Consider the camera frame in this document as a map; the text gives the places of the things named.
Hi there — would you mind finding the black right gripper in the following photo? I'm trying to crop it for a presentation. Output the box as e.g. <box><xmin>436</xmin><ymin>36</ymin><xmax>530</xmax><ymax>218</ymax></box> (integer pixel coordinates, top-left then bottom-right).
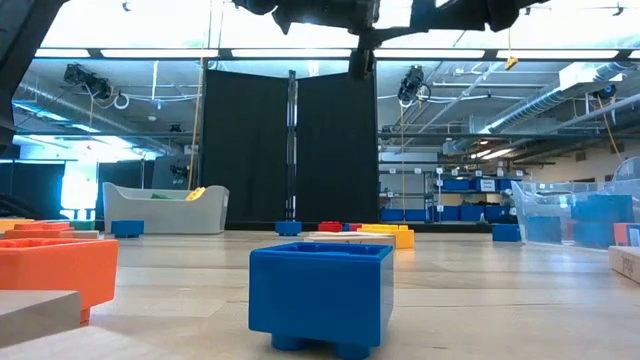
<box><xmin>232</xmin><ymin>0</ymin><xmax>381</xmax><ymax>80</ymax></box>

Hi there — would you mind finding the blue long brick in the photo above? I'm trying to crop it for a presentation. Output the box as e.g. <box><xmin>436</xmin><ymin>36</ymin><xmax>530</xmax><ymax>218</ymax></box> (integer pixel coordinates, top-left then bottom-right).
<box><xmin>492</xmin><ymin>223</ymin><xmax>522</xmax><ymax>243</ymax></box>

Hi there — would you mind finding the black ceiling-hung device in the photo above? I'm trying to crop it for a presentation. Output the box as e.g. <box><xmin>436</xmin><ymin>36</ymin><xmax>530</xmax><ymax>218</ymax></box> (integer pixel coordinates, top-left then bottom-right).
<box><xmin>397</xmin><ymin>64</ymin><xmax>432</xmax><ymax>107</ymax></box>
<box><xmin>62</xmin><ymin>63</ymin><xmax>114</xmax><ymax>101</ymax></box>

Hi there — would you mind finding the black folding screen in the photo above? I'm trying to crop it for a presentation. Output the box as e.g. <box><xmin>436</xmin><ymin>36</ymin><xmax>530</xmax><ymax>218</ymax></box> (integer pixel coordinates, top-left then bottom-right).
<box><xmin>201</xmin><ymin>68</ymin><xmax>380</xmax><ymax>224</ymax></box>

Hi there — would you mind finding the shelf with blue bins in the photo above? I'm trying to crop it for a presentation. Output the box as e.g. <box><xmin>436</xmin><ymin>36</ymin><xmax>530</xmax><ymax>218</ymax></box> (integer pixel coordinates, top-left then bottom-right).
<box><xmin>379</xmin><ymin>169</ymin><xmax>524</xmax><ymax>224</ymax></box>

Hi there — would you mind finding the white plastic bin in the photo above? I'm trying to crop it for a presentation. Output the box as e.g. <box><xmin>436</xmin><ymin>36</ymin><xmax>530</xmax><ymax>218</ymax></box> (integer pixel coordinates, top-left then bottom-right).
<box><xmin>102</xmin><ymin>182</ymin><xmax>230</xmax><ymax>235</ymax></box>

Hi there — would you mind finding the clear plastic bin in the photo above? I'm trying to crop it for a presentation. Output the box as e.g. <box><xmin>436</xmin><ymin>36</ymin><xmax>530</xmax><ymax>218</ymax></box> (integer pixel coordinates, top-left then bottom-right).
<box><xmin>510</xmin><ymin>157</ymin><xmax>640</xmax><ymax>251</ymax></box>

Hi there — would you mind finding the orange long brick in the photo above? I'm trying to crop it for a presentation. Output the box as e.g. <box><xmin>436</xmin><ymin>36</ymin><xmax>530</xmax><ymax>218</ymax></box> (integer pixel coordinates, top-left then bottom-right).
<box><xmin>4</xmin><ymin>222</ymin><xmax>75</xmax><ymax>240</ymax></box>

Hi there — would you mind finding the amber long brick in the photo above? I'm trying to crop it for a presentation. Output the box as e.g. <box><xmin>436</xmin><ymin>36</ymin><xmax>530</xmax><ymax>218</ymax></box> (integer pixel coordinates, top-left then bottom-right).
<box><xmin>0</xmin><ymin>218</ymin><xmax>36</xmax><ymax>233</ymax></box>

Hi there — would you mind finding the silver ventilation duct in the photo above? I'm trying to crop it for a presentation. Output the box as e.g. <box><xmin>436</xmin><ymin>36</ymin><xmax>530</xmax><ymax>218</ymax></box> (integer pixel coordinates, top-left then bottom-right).
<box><xmin>442</xmin><ymin>59</ymin><xmax>640</xmax><ymax>156</ymax></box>

